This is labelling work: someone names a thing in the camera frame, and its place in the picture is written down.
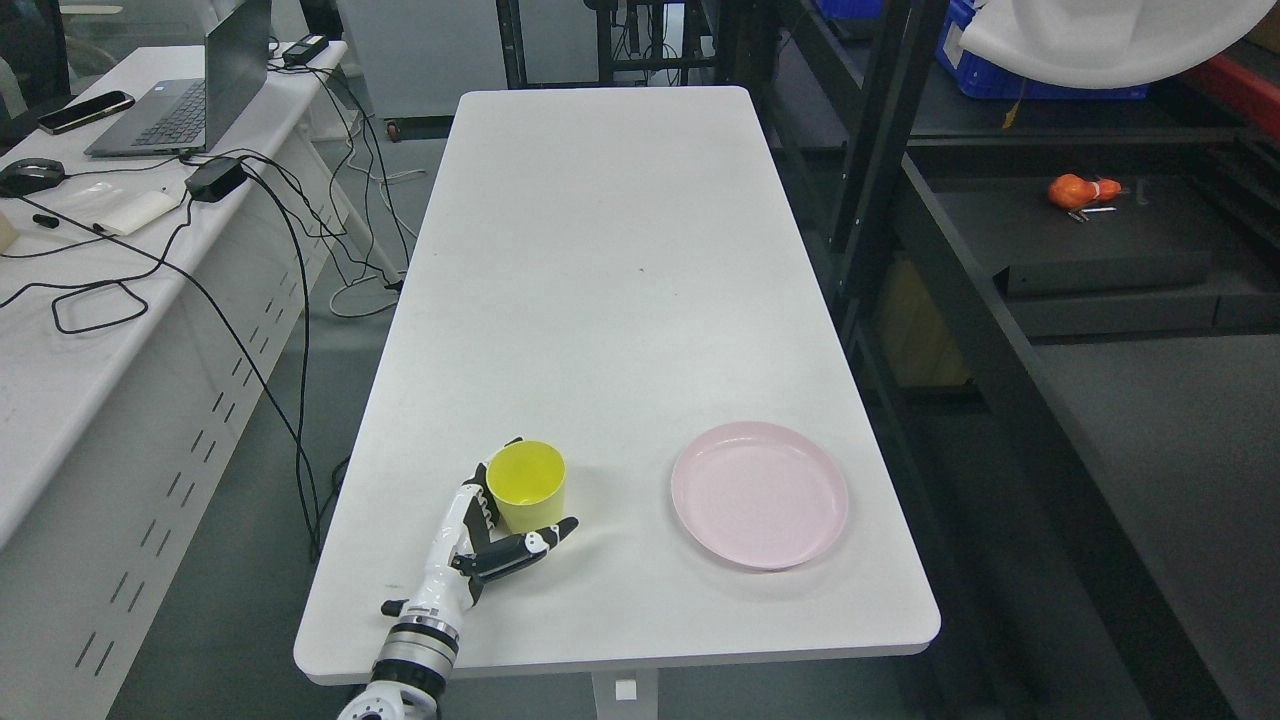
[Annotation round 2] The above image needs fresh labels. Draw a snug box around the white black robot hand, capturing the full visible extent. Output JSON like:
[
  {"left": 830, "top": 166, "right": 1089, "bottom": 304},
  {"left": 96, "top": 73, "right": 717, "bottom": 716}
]
[{"left": 380, "top": 437, "right": 579, "bottom": 632}]

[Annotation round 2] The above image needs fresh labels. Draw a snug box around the yellow plastic cup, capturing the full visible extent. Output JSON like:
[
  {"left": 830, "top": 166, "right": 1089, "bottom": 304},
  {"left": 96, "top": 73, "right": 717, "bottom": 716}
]
[{"left": 486, "top": 439, "right": 567, "bottom": 534}]

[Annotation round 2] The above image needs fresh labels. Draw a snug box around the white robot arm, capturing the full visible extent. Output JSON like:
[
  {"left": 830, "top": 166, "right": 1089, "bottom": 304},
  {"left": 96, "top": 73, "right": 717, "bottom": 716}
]
[{"left": 338, "top": 614, "right": 460, "bottom": 719}]

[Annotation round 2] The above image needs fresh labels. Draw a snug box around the black metal shelf rack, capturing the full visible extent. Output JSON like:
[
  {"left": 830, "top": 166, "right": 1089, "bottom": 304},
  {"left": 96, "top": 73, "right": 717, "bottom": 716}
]
[{"left": 708, "top": 1, "right": 1277, "bottom": 719}]

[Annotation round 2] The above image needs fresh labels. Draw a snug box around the pink plastic plate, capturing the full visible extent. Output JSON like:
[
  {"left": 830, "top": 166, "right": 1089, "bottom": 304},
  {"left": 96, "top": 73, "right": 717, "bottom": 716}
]
[{"left": 669, "top": 421, "right": 850, "bottom": 571}]

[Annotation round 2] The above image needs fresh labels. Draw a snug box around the white standing desk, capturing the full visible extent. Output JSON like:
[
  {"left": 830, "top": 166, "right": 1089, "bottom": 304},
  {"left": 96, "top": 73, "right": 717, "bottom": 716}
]
[{"left": 293, "top": 86, "right": 941, "bottom": 719}]

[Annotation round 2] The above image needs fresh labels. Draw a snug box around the white side desk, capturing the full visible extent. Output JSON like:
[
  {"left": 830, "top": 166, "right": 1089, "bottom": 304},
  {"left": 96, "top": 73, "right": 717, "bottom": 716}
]
[{"left": 1, "top": 72, "right": 349, "bottom": 719}]

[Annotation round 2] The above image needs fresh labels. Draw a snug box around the black power adapter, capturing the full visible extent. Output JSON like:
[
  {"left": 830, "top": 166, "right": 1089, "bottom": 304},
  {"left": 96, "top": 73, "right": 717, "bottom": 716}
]
[{"left": 186, "top": 156, "right": 248, "bottom": 202}]

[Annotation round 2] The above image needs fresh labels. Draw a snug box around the grey laptop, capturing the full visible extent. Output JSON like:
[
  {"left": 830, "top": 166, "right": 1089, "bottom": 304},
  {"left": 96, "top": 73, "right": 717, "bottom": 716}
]
[{"left": 84, "top": 1, "right": 273, "bottom": 158}]

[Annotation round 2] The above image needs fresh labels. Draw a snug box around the black computer mouse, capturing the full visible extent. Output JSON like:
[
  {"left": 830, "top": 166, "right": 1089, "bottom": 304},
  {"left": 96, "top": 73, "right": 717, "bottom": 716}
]
[{"left": 1, "top": 158, "right": 67, "bottom": 199}]

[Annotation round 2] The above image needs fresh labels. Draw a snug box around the black smartphone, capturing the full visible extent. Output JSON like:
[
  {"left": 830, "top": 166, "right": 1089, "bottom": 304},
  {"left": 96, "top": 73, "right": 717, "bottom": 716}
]
[{"left": 36, "top": 90, "right": 134, "bottom": 135}]

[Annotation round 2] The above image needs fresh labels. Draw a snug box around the blue plastic crate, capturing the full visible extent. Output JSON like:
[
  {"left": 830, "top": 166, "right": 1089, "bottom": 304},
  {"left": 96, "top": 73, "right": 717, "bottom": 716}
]
[{"left": 934, "top": 0, "right": 1151, "bottom": 102}]

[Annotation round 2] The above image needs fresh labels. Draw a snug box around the orange toy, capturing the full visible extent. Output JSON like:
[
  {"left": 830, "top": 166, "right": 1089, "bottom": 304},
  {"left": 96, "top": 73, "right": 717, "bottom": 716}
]
[{"left": 1047, "top": 173, "right": 1124, "bottom": 211}]

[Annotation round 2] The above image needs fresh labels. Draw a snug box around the white foam sheet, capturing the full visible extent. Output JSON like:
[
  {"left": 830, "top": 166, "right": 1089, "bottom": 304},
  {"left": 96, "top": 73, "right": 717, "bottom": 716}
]
[{"left": 959, "top": 1, "right": 1274, "bottom": 88}]

